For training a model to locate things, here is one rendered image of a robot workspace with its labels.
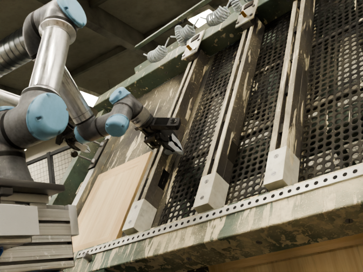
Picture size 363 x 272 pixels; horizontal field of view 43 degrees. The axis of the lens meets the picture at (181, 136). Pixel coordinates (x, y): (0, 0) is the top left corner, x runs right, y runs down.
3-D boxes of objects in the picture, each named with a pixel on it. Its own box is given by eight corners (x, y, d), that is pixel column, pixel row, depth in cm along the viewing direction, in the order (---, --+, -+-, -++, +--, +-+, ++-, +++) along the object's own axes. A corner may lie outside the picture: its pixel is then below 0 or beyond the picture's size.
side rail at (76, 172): (28, 283, 215) (9, 271, 211) (111, 123, 290) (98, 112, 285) (35, 281, 212) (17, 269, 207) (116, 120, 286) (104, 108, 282)
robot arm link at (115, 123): (105, 144, 164) (113, 124, 172) (130, 134, 159) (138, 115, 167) (92, 128, 160) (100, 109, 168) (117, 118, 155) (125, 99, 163)
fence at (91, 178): (48, 268, 198) (41, 263, 196) (122, 119, 262) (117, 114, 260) (55, 266, 195) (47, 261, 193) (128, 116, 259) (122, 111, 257)
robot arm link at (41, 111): (28, 157, 130) (59, 26, 162) (68, 142, 124) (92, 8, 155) (-6, 136, 122) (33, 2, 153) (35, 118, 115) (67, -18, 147)
